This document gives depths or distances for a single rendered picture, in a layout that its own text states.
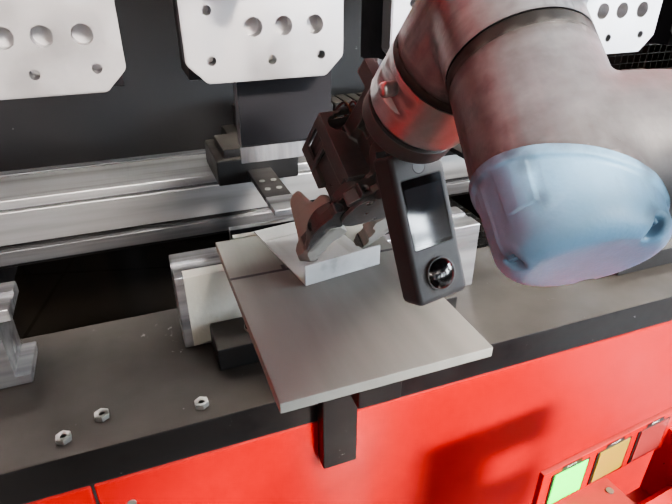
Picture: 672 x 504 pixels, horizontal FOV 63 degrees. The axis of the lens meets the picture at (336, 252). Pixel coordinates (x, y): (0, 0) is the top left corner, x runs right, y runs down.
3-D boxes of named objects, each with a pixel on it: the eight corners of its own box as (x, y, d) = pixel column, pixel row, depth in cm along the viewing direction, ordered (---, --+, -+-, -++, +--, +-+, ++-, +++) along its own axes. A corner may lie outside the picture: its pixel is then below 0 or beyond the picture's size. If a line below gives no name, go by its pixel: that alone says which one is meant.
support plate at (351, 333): (280, 414, 39) (279, 404, 39) (216, 249, 61) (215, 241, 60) (492, 356, 45) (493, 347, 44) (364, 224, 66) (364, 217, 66)
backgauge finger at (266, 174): (241, 231, 66) (237, 192, 63) (206, 162, 87) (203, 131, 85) (334, 216, 70) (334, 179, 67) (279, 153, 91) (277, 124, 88)
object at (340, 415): (354, 541, 53) (359, 373, 43) (308, 434, 65) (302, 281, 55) (391, 528, 55) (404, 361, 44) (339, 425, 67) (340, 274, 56)
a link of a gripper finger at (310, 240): (326, 229, 51) (380, 180, 45) (334, 246, 51) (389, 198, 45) (286, 235, 48) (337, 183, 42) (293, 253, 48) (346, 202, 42)
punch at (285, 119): (243, 166, 58) (235, 74, 54) (239, 160, 60) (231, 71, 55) (331, 155, 61) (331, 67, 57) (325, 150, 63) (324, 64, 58)
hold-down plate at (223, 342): (219, 372, 60) (216, 350, 59) (211, 343, 65) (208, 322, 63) (455, 315, 69) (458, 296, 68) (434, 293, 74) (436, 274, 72)
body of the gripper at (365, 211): (369, 141, 51) (428, 49, 41) (407, 220, 49) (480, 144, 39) (296, 154, 48) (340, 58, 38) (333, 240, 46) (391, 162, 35)
